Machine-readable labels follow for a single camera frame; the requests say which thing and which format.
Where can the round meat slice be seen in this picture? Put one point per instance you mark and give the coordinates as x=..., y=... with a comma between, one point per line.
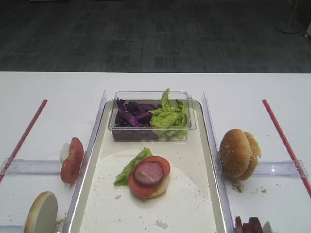
x=149, y=174

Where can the green lettuce in container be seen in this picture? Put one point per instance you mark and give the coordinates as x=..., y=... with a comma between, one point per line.
x=168, y=116

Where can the lettuce leaf on tray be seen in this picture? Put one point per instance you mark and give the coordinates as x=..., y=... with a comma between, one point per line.
x=122, y=178

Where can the tomato slice on tray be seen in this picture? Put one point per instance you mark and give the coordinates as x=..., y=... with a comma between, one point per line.
x=138, y=189

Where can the upright tomato slice left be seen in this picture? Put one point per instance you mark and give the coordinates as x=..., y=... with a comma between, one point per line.
x=71, y=166

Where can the stack of meat slices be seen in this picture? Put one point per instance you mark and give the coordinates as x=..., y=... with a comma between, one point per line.
x=253, y=225

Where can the clear plastic container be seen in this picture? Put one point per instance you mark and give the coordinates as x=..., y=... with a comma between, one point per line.
x=147, y=133

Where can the shredded purple cabbage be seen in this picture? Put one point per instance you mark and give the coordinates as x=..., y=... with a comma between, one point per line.
x=133, y=114

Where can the bottom bun on tray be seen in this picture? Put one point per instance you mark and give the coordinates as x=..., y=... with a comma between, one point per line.
x=158, y=189

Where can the sesame bun top front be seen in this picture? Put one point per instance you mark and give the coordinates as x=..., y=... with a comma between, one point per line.
x=234, y=153

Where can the sesame bun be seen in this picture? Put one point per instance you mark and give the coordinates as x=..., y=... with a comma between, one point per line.
x=254, y=157
x=234, y=153

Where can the white metal tray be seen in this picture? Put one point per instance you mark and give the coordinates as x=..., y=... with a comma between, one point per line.
x=190, y=203

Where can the sesame bun top rear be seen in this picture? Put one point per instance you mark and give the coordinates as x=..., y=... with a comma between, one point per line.
x=254, y=157

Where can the red strip right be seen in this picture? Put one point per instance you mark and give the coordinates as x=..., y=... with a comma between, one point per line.
x=284, y=140

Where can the red strip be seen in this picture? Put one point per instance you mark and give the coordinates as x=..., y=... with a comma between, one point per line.
x=284, y=140
x=26, y=133

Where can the red strip left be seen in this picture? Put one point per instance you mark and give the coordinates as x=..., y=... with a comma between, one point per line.
x=26, y=133

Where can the clear holder upper right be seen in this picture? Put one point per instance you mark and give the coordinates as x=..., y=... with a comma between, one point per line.
x=289, y=168

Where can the clear holder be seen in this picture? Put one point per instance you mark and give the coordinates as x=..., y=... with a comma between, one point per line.
x=289, y=168
x=30, y=167

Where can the clear holder upper left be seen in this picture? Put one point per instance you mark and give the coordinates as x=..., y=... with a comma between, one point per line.
x=30, y=167

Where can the upright bun half left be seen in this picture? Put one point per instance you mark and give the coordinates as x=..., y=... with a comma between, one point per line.
x=42, y=214

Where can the white floor stand base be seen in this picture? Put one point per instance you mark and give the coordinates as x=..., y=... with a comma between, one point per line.
x=287, y=27

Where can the clear rail right of tray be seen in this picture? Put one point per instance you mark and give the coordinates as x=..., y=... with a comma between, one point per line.
x=213, y=145

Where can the clear rail of tray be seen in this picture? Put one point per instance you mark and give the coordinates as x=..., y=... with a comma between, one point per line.
x=213, y=145
x=78, y=202

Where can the clear rail left of tray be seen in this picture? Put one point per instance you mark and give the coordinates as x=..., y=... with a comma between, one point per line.
x=78, y=202

